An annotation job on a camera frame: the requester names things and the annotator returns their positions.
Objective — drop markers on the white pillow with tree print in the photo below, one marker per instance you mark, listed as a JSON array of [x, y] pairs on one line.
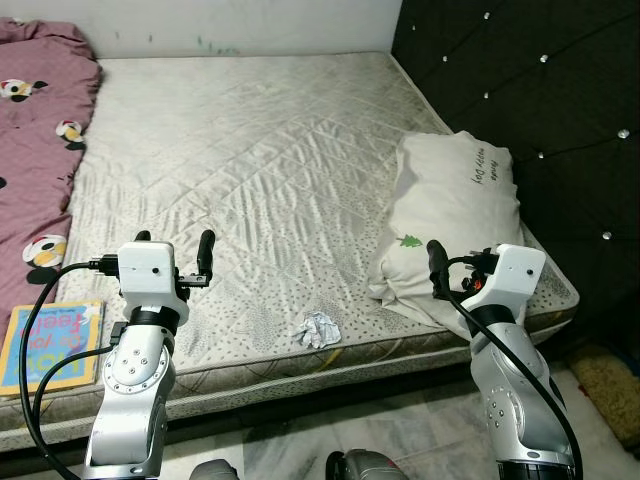
[[450, 200]]

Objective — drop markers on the blue children's book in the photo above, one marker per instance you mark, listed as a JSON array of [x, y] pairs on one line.
[[50, 350]]

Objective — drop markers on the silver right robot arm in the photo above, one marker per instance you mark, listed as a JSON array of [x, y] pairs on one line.
[[510, 400]]

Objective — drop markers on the white quilted mattress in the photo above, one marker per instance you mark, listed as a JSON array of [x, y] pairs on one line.
[[250, 180]]

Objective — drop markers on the crumpled white paper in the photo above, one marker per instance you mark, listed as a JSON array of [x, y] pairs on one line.
[[315, 330]]

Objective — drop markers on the pink cartoon print blanket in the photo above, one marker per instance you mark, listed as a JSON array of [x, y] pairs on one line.
[[40, 150]]

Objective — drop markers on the brown floor mat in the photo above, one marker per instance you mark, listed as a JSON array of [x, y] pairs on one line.
[[605, 385]]

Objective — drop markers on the grey robot left leg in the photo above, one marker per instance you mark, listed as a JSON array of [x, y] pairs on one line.
[[215, 471]]

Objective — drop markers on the grey robot leg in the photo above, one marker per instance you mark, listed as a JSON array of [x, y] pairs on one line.
[[365, 467], [215, 471]]

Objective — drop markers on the grey robot right leg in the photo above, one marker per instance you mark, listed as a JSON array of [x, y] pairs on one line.
[[365, 467]]

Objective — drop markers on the black tufted headboard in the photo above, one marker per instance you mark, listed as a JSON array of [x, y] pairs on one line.
[[560, 80]]

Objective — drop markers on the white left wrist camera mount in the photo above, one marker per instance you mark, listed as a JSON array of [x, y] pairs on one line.
[[145, 265]]

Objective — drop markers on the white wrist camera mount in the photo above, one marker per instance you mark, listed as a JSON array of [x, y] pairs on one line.
[[515, 270], [145, 265]]

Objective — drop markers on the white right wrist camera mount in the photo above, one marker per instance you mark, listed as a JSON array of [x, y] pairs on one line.
[[515, 270]]

